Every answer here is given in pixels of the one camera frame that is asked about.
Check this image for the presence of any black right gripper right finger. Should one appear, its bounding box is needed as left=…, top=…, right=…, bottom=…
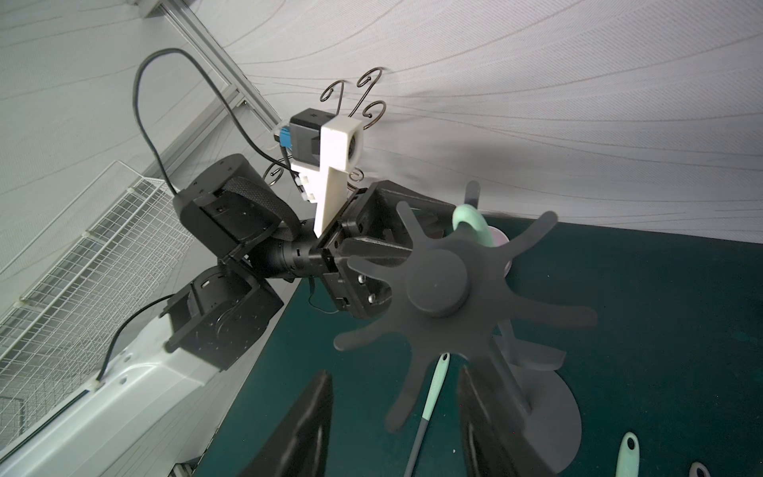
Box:
left=457, top=365, right=554, bottom=476

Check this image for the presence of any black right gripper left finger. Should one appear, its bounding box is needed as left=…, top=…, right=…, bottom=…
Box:
left=238, top=370, right=334, bottom=477

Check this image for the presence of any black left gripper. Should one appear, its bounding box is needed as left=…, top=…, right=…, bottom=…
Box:
left=317, top=181, right=455, bottom=319

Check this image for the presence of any grey utensil mint handle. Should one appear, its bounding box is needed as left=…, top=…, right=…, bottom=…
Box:
left=403, top=353, right=450, bottom=477

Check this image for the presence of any grey turner mint handle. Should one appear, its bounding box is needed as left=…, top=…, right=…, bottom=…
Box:
left=452, top=204, right=495, bottom=248

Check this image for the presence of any grey spatula mint handle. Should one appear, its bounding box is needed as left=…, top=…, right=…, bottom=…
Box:
left=614, top=431, right=641, bottom=477

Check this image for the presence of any beige spatula grey handle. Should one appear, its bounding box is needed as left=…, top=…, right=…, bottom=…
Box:
left=687, top=461, right=711, bottom=477

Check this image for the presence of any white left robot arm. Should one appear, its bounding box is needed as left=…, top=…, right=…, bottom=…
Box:
left=1, top=154, right=454, bottom=476

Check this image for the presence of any grey utensil rack stand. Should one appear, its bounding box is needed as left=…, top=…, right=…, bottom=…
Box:
left=334, top=202, right=597, bottom=476

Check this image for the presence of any lilac ceramic bowl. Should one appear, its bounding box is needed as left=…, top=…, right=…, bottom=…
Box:
left=488, top=225, right=514, bottom=278

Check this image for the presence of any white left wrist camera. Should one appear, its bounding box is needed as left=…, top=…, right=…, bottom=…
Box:
left=276, top=109, right=364, bottom=237

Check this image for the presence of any white wire basket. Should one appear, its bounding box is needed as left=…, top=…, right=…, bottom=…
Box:
left=1, top=167, right=192, bottom=453

